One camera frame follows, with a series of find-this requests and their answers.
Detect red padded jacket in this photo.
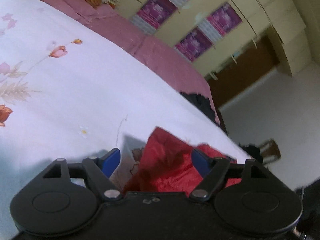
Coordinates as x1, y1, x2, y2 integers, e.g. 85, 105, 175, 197
121, 126, 243, 197

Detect black clothes on chair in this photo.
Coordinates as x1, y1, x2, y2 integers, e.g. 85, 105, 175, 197
239, 144, 264, 164

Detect wooden chair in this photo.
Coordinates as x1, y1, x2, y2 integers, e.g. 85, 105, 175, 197
259, 139, 281, 165

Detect black garment on bed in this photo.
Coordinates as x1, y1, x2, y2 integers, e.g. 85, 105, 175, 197
180, 92, 217, 124

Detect white floral quilt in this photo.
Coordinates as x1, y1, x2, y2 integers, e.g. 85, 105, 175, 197
1, 0, 248, 239

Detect brown wooden door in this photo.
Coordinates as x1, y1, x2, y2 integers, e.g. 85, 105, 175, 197
206, 36, 281, 110

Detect pink bed sheet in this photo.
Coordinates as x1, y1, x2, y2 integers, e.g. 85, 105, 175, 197
42, 0, 220, 125

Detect cream wardrobe with purple posters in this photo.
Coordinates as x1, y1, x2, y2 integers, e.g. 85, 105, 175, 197
109, 0, 311, 76

